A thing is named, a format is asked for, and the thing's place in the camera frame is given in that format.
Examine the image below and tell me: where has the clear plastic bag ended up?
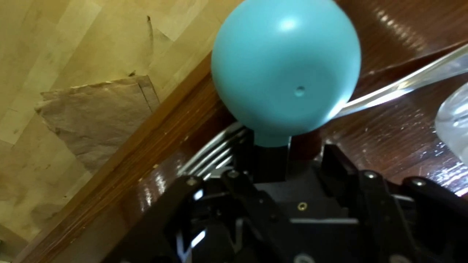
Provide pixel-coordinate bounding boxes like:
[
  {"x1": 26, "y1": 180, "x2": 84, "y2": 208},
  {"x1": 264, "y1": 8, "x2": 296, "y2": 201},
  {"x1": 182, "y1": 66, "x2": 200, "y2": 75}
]
[{"x1": 336, "y1": 43, "x2": 468, "y2": 120}]

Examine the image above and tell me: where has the metal fork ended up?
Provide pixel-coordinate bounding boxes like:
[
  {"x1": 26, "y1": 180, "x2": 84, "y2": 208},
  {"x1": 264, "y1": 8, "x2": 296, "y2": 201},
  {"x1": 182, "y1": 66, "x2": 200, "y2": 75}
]
[{"x1": 176, "y1": 122, "x2": 248, "y2": 180}]

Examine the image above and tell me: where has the brown paper piece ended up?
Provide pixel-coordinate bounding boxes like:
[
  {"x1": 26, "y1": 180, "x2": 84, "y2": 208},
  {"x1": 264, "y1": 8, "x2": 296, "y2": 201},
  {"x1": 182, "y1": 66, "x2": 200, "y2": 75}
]
[{"x1": 34, "y1": 14, "x2": 162, "y2": 173}]

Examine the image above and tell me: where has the blue ball with black handle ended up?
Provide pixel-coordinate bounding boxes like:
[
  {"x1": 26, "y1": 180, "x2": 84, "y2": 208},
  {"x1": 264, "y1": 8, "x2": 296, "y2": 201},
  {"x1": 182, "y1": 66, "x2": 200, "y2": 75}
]
[{"x1": 211, "y1": 0, "x2": 363, "y2": 185}]

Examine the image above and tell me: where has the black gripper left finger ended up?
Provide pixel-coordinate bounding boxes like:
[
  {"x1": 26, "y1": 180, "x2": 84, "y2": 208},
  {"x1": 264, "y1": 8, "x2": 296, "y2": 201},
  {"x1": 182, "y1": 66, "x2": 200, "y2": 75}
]
[{"x1": 105, "y1": 132, "x2": 290, "y2": 263}]

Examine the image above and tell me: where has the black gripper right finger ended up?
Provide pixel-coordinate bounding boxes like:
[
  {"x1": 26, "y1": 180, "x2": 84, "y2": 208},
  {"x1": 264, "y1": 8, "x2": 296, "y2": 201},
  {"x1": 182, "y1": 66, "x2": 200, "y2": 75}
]
[{"x1": 321, "y1": 144, "x2": 468, "y2": 263}]

